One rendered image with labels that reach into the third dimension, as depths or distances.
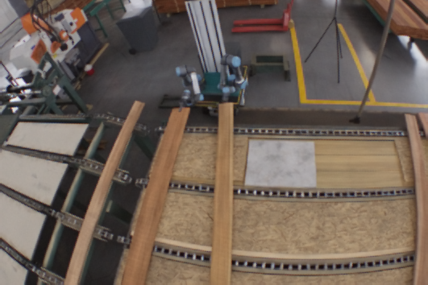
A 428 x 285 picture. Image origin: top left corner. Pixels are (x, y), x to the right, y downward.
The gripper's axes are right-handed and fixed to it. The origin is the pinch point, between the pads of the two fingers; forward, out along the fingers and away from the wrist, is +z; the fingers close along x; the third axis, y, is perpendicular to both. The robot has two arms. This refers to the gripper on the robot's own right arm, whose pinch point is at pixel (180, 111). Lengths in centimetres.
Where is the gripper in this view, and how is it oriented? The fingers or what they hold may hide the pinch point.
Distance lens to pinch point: 260.7
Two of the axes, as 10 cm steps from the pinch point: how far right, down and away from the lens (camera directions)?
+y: -9.7, -0.1, 2.4
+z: -1.5, 7.8, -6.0
